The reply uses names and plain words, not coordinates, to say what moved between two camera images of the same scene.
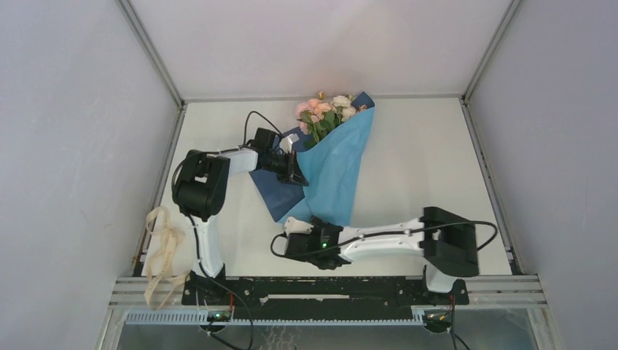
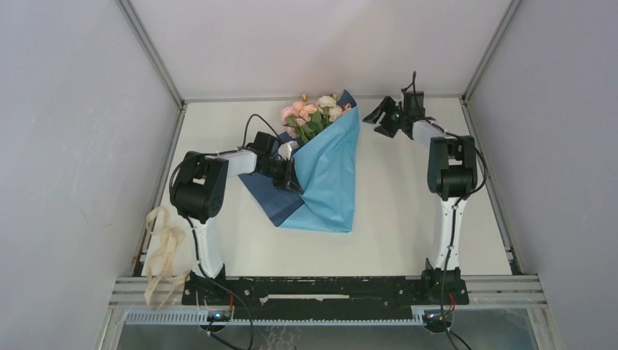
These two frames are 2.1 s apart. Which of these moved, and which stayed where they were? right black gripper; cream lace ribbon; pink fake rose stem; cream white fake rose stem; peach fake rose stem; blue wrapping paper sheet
Moved: pink fake rose stem; cream white fake rose stem; right black gripper; peach fake rose stem
Stayed: blue wrapping paper sheet; cream lace ribbon
